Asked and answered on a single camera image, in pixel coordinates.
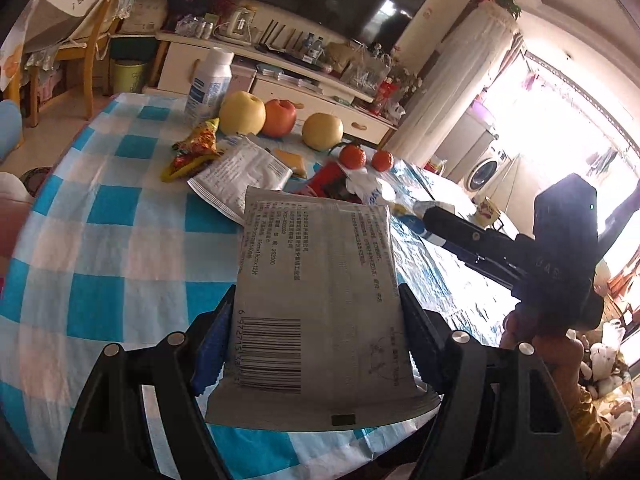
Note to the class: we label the light green waste bin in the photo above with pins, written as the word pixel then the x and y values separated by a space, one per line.
pixel 129 77

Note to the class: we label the white electric kettle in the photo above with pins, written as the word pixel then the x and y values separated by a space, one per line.
pixel 237 22

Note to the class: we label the white plush toy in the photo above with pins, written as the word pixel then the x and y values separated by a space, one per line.
pixel 605 360

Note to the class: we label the clear plastic bag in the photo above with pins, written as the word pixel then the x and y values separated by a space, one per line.
pixel 367 72

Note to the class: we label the white supplement bottle blue label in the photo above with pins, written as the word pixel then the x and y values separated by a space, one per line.
pixel 207 90

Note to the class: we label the red black snack wrapper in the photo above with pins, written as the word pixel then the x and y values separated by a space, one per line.
pixel 325 182

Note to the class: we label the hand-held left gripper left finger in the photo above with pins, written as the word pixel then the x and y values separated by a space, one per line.
pixel 215 350

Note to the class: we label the white curtain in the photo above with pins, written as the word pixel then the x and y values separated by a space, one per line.
pixel 450 85

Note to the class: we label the white television cabinet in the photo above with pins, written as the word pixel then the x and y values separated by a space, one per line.
pixel 280 80

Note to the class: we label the black television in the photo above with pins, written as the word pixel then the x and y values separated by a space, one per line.
pixel 340 0

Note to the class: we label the yellow apple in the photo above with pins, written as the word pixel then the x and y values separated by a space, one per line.
pixel 242 114
pixel 322 132

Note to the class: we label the yellow red snack wrapper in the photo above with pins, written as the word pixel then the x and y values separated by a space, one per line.
pixel 195 147

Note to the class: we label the light blue cushion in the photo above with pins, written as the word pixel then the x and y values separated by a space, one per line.
pixel 9 125

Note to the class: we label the grey wet wipes packet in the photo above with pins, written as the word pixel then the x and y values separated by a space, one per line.
pixel 235 175
pixel 320 300

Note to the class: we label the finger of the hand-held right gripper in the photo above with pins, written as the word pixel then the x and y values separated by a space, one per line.
pixel 490 267
pixel 475 237

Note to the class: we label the black router with antennas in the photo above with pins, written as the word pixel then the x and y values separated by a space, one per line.
pixel 282 37

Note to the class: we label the blue checkered tablecloth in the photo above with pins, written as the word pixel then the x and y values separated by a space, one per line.
pixel 115 260

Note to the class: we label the large tangerine with leaf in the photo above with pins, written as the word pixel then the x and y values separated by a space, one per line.
pixel 352 156

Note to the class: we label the printed mug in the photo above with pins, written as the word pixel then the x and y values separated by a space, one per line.
pixel 487 211

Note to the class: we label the person's right hand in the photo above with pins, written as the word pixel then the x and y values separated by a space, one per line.
pixel 550 352

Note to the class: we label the mustard yellow packet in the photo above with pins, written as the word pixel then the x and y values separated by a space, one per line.
pixel 292 162

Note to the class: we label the red apple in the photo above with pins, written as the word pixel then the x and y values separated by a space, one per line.
pixel 279 119

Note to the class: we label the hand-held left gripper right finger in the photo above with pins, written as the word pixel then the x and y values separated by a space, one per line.
pixel 417 345

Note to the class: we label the wooden chair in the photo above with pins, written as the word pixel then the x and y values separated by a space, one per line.
pixel 95 35

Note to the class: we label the white washing machine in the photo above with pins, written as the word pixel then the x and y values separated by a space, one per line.
pixel 484 175

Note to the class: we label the small tangerine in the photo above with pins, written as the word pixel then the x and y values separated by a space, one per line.
pixel 383 160

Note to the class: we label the white plastic bag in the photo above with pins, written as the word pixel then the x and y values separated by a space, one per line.
pixel 367 187

